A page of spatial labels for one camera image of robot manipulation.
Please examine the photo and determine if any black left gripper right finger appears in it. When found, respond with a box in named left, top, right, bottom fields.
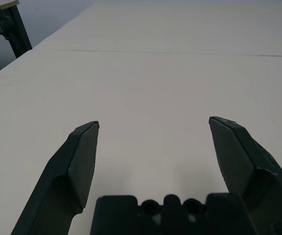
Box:
left=208, top=116, right=282, bottom=235

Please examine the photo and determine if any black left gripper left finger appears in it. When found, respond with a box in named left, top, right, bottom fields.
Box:
left=10, top=121, right=100, bottom=235

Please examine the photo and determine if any black clamp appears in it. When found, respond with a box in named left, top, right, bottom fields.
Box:
left=0, top=0, right=15, bottom=41

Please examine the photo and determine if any side table with dark legs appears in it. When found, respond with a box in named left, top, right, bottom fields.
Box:
left=0, top=0, right=33, bottom=59

